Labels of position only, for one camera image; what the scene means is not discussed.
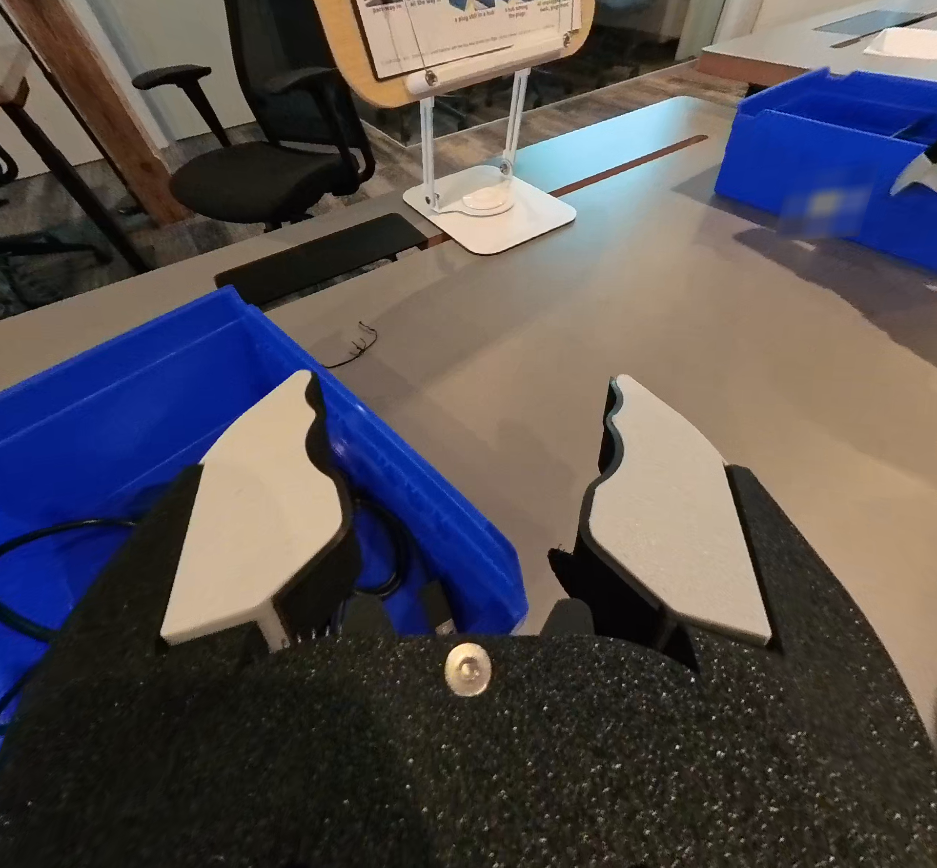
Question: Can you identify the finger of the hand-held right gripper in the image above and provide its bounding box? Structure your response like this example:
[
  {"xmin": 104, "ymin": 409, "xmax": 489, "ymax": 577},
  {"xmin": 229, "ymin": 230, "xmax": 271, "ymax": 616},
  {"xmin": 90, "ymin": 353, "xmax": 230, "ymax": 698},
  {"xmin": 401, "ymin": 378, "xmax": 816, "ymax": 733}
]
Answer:
[{"xmin": 888, "ymin": 145, "xmax": 937, "ymax": 197}]

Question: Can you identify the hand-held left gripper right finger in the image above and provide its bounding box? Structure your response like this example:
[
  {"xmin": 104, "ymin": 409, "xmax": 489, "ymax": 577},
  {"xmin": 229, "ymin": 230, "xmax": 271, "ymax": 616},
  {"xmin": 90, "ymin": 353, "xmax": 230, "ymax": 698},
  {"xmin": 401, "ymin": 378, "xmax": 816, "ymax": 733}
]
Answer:
[{"xmin": 574, "ymin": 372, "xmax": 774, "ymax": 648}]

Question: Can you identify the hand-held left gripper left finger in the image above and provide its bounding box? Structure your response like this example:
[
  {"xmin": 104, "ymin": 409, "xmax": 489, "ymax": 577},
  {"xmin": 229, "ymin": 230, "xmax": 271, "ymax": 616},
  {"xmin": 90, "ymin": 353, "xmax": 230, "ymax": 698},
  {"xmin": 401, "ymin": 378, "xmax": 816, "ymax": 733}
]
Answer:
[{"xmin": 160, "ymin": 369, "xmax": 363, "ymax": 653}]

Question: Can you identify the blue plastic bin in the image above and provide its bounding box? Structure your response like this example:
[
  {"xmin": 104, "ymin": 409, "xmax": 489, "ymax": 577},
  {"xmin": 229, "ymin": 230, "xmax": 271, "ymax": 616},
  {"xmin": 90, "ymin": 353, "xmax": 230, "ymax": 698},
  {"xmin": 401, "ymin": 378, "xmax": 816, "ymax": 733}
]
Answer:
[
  {"xmin": 0, "ymin": 284, "xmax": 530, "ymax": 745},
  {"xmin": 713, "ymin": 110, "xmax": 937, "ymax": 272},
  {"xmin": 735, "ymin": 66, "xmax": 937, "ymax": 144}
]

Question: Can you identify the white tray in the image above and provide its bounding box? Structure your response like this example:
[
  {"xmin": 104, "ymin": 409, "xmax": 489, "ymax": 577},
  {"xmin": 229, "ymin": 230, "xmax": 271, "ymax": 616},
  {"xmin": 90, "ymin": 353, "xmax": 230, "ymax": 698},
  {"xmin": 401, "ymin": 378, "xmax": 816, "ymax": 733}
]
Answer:
[{"xmin": 862, "ymin": 26, "xmax": 937, "ymax": 60}]

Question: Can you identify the dark rectangular desk mat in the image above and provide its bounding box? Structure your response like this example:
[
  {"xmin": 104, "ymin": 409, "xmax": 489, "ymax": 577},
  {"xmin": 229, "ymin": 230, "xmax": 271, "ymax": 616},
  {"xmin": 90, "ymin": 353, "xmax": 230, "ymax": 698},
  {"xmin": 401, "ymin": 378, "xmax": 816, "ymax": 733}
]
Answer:
[{"xmin": 813, "ymin": 10, "xmax": 934, "ymax": 36}]

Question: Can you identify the grey desk with wood edge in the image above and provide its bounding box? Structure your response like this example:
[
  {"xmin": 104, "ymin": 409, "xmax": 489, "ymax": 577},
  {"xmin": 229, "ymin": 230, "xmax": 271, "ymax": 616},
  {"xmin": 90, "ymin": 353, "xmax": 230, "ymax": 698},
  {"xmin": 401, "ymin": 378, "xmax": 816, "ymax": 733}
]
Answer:
[{"xmin": 695, "ymin": 0, "xmax": 937, "ymax": 89}]

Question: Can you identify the black office chair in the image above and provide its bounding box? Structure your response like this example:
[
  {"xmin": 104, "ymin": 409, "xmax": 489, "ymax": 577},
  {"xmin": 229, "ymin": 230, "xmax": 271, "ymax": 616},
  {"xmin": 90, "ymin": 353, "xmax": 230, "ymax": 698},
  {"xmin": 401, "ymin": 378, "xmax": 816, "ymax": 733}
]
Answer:
[{"xmin": 132, "ymin": 0, "xmax": 378, "ymax": 232}]

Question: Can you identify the side table with black legs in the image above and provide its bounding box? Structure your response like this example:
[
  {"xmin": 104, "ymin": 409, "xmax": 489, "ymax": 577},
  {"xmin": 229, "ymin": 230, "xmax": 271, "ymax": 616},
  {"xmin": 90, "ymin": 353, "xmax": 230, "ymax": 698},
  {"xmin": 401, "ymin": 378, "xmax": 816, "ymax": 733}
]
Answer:
[{"xmin": 0, "ymin": 74, "xmax": 151, "ymax": 276}]

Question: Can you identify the small black wire tie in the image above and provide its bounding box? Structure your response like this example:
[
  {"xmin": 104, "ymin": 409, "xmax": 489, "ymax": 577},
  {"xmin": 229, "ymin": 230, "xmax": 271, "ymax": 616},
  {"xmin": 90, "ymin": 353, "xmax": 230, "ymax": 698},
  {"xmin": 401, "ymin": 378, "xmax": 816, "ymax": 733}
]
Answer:
[{"xmin": 322, "ymin": 323, "xmax": 379, "ymax": 365}]

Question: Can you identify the brown wooden post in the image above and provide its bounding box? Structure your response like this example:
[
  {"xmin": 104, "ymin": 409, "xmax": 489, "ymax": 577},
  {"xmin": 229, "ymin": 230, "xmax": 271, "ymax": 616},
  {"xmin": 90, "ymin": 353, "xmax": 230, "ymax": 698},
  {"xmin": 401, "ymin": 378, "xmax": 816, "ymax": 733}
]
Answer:
[{"xmin": 0, "ymin": 0, "xmax": 193, "ymax": 225}]

